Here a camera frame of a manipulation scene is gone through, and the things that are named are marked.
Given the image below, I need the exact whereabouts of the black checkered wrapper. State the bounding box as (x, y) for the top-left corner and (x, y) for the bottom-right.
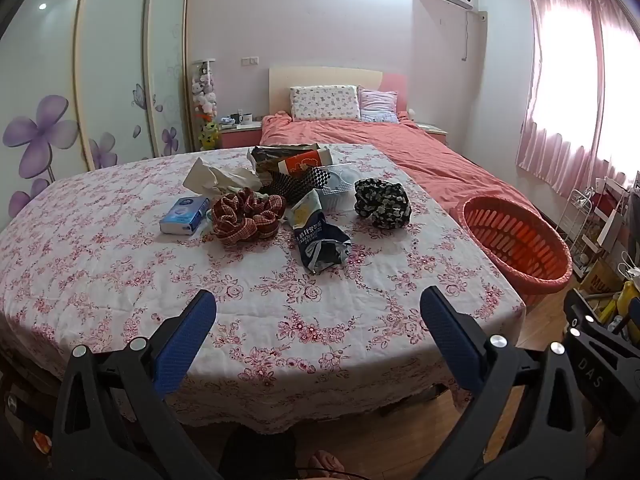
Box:
(260, 167), (331, 200)

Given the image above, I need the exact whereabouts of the blue tissue pack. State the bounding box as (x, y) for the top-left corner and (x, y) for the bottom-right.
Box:
(159, 196), (211, 236)

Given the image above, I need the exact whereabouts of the clear plastic tray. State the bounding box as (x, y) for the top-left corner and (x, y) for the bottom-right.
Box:
(314, 162), (368, 209)

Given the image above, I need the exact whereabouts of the sliding wardrobe with purple flowers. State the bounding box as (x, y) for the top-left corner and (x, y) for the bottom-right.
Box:
(0, 0), (193, 233)

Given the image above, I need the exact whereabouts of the bed with coral duvet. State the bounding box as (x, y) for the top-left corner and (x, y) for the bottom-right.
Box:
(260, 112), (546, 221)

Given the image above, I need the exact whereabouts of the white shelf cart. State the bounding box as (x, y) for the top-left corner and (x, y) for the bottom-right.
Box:
(585, 177), (633, 266)

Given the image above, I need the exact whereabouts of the dark foil bag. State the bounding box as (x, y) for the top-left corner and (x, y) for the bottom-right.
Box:
(248, 143), (321, 173)

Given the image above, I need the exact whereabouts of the red plaid cloth scrunchie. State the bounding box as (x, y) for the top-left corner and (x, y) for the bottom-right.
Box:
(210, 187), (287, 250)

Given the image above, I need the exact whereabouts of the orange plastic basket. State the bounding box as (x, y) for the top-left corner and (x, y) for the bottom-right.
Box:
(459, 196), (573, 311)

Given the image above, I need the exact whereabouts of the floral pillow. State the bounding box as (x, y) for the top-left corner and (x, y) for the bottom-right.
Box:
(289, 85), (362, 122)

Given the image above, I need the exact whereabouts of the white paper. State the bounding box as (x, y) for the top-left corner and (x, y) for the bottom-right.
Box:
(182, 157), (263, 197)

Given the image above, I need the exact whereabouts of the pink striped pillow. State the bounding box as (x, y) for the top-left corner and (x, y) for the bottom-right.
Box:
(357, 87), (401, 124)

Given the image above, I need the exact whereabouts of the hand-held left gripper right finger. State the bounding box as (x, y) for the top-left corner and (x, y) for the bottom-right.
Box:
(419, 286), (608, 480)

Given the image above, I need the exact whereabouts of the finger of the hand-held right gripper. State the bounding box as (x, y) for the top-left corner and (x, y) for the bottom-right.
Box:
(564, 289), (640, 348)

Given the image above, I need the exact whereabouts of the brown paper bag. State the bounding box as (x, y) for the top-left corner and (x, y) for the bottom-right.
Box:
(580, 259), (621, 302)

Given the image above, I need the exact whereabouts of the cream and pink headboard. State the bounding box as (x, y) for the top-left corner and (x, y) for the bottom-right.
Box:
(268, 66), (413, 116)

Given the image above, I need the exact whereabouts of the pink curtain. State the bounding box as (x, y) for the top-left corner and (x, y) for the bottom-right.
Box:
(515, 0), (640, 198)

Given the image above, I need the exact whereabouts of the person's left foot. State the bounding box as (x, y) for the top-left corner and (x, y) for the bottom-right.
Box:
(307, 450), (351, 480)

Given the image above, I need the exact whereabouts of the pink nightstand with mugs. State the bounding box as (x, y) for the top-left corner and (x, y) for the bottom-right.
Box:
(218, 122), (263, 150)

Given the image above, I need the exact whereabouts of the orange paper cup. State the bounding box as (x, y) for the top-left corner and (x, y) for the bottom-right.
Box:
(277, 150), (332, 176)

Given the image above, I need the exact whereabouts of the table with floral cloth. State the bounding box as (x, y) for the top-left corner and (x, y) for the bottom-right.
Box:
(0, 142), (527, 436)

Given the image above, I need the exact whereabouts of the air conditioner pipe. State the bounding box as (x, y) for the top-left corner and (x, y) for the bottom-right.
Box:
(459, 7), (488, 62)

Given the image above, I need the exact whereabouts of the white wire rack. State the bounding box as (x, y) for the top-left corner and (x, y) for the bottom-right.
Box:
(555, 187), (598, 281)

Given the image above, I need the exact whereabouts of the blue snack bag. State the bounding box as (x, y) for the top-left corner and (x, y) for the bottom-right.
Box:
(285, 190), (352, 275)

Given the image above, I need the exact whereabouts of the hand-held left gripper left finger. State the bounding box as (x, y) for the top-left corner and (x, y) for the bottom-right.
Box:
(51, 289), (221, 480)

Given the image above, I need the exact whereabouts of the black floral cloth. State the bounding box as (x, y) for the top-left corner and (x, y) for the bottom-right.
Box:
(354, 178), (412, 229)

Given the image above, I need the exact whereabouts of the clear tube of plush toys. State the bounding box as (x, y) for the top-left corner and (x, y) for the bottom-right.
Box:
(191, 59), (219, 151)

